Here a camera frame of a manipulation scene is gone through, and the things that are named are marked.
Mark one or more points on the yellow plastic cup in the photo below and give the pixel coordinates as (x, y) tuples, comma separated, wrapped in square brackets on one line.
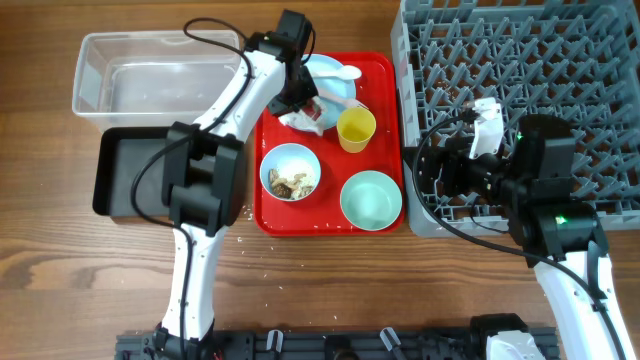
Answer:
[(355, 127)]

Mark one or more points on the clear plastic bin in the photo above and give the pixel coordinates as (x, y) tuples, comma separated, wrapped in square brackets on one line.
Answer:
[(148, 78)]

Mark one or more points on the light blue plate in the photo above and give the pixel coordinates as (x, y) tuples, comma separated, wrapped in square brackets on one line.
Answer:
[(344, 89)]

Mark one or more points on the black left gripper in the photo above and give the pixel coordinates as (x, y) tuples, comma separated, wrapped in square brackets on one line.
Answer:
[(279, 105)]

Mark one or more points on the red snack wrapper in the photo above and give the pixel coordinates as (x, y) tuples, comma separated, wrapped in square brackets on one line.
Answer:
[(314, 108)]

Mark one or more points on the rice and food leftovers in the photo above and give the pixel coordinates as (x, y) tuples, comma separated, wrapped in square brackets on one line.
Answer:
[(292, 180)]

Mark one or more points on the white plastic fork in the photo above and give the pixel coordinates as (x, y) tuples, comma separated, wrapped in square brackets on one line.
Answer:
[(346, 102)]

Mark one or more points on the light blue bowl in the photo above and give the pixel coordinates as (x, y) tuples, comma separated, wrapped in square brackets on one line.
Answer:
[(285, 153)]

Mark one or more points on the grey dishwasher rack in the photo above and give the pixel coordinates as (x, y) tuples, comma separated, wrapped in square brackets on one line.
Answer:
[(577, 60)]

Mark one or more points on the black plastic tray bin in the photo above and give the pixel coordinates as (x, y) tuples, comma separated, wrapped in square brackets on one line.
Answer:
[(123, 152)]

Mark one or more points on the mint green bowl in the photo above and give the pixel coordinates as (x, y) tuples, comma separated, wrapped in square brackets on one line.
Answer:
[(371, 200)]

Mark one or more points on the red serving tray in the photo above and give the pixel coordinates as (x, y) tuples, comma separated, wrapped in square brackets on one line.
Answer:
[(320, 214)]

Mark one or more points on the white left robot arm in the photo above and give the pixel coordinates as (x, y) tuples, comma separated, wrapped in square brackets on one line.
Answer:
[(204, 174)]

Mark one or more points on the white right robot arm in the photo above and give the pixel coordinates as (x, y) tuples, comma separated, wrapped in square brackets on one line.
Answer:
[(560, 237)]

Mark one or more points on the white plastic spoon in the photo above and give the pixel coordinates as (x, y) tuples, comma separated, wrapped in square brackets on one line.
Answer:
[(345, 73)]

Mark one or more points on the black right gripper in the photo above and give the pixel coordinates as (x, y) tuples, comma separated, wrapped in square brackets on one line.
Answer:
[(445, 170)]

